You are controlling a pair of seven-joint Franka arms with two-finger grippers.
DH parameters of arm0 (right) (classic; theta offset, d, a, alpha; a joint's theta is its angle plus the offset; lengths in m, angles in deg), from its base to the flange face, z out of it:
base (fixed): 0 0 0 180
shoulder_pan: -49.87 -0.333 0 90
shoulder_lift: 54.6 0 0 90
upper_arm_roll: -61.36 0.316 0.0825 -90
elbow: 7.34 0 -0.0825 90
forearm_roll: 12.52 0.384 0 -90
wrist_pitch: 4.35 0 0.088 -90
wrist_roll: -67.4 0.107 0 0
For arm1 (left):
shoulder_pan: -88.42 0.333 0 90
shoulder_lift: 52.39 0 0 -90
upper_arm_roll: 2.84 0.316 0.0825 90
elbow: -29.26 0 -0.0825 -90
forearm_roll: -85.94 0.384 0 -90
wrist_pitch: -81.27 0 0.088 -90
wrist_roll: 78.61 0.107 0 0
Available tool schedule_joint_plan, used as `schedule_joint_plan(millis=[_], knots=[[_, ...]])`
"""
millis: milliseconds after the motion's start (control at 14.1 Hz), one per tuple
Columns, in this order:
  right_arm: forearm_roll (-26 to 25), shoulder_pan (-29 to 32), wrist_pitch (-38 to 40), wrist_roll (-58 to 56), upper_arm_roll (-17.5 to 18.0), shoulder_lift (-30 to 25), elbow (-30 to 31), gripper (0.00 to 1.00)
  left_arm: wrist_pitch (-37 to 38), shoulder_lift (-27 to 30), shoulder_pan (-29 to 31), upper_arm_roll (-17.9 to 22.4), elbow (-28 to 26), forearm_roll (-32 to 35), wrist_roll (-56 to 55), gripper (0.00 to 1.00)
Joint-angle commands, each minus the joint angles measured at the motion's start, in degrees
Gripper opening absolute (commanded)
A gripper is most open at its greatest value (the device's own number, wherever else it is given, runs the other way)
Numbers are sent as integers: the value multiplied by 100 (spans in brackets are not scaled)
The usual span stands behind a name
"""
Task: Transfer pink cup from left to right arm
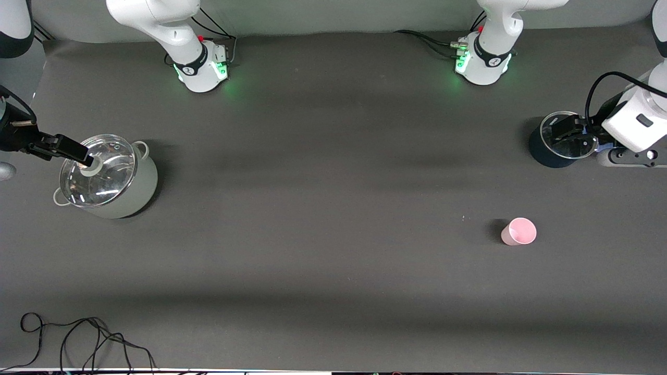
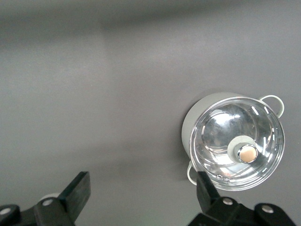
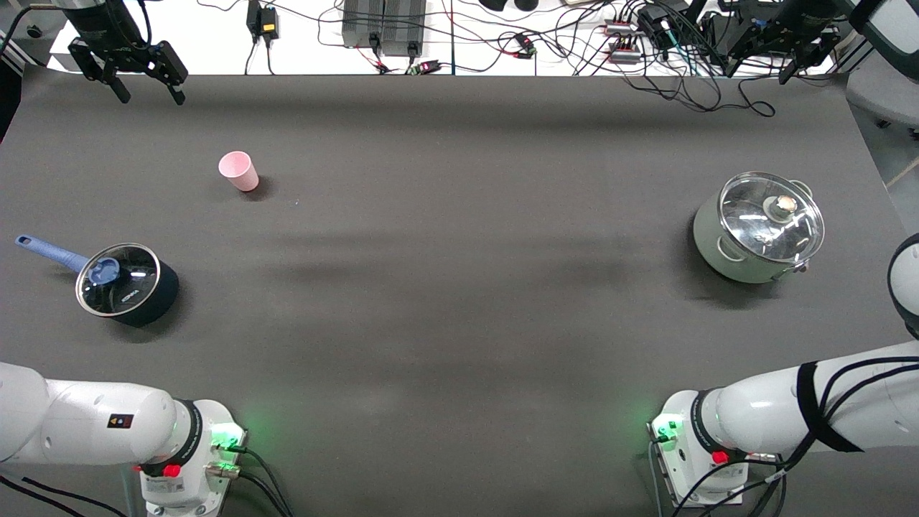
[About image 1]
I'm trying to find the black left arm base cables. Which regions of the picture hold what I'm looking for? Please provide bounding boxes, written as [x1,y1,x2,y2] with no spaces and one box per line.
[393,29,468,59]

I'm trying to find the dark blue saucepan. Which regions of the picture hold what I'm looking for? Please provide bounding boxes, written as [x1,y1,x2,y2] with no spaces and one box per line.
[528,117,600,169]

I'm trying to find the black right arm base cables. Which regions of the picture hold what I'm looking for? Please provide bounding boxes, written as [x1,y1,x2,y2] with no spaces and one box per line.
[165,7,238,67]

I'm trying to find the glass saucepan lid blue knob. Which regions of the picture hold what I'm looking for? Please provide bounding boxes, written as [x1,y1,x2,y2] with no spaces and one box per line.
[540,111,599,159]

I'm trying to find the pink plastic cup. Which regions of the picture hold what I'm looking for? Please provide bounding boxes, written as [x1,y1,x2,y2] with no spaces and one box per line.
[501,217,537,246]

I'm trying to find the loose thin black cable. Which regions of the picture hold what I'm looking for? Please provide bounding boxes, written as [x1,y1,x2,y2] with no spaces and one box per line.
[0,312,158,373]

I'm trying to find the glass pot lid wooden knob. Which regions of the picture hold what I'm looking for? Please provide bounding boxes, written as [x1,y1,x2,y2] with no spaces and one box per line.
[59,134,137,208]

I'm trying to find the black arm base cables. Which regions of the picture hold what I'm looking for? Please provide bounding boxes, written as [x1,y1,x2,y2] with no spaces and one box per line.
[165,7,238,67]
[393,29,468,59]

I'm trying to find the dark grey table mat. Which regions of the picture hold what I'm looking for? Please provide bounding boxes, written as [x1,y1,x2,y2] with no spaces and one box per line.
[0,21,667,372]

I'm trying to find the sage green cooking pot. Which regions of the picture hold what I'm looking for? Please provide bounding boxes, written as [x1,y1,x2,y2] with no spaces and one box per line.
[53,140,158,220]

